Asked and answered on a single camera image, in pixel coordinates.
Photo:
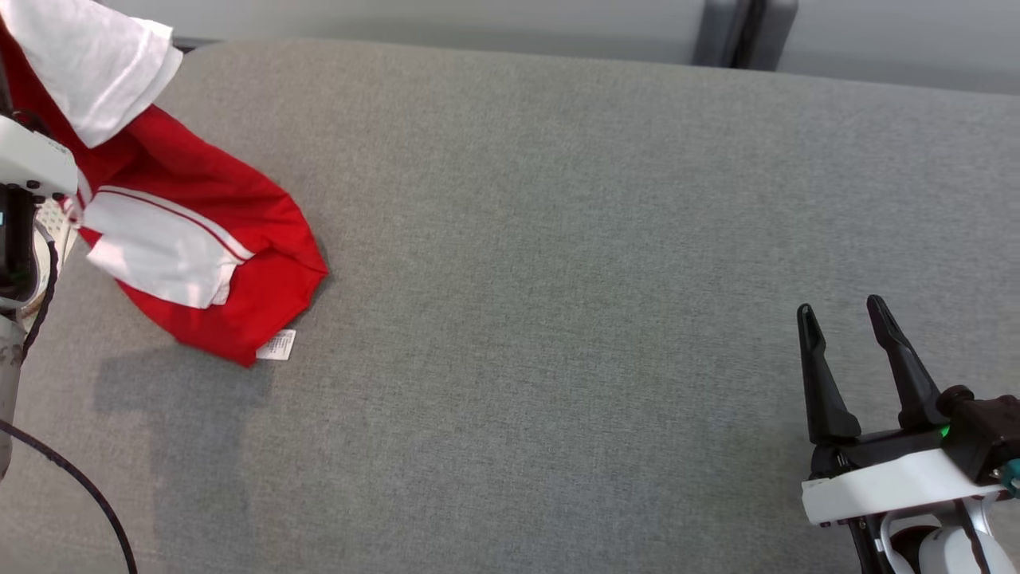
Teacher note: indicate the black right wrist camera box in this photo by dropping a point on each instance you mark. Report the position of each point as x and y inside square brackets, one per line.
[984, 434]

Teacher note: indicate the red jersey with white sleeves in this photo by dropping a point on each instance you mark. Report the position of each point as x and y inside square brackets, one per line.
[199, 183]

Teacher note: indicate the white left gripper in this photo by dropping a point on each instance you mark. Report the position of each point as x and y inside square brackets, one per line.
[36, 163]

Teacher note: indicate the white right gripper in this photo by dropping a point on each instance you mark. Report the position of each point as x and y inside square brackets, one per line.
[884, 482]

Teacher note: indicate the grey metal partition post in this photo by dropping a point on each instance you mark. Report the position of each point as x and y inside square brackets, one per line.
[725, 32]

